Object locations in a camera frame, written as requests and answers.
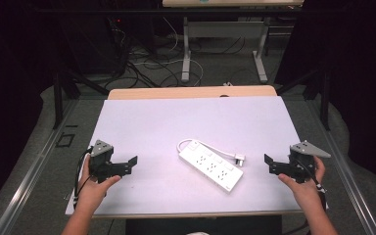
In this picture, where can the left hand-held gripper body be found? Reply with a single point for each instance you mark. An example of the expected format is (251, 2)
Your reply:
(100, 156)

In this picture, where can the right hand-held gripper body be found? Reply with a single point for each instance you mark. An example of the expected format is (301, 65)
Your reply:
(302, 160)

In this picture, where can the person's right hand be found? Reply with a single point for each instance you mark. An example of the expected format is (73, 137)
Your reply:
(303, 192)

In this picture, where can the person's left hand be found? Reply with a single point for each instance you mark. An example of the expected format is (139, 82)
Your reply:
(93, 192)

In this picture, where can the white power plug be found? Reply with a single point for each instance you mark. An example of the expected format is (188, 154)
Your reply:
(240, 160)

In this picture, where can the white power strip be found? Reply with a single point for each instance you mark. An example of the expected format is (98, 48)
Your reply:
(210, 166)

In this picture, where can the white table mat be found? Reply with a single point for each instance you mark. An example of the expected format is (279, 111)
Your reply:
(182, 124)

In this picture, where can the black metal stand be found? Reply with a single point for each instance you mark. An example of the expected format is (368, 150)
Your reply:
(323, 94)
(60, 94)

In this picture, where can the wooden table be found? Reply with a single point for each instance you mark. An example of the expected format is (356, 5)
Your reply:
(176, 92)

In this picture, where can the desk with white legs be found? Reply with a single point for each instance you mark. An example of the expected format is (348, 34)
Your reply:
(225, 29)

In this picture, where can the aluminium floor rail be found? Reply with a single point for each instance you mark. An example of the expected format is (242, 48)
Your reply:
(342, 176)
(29, 176)

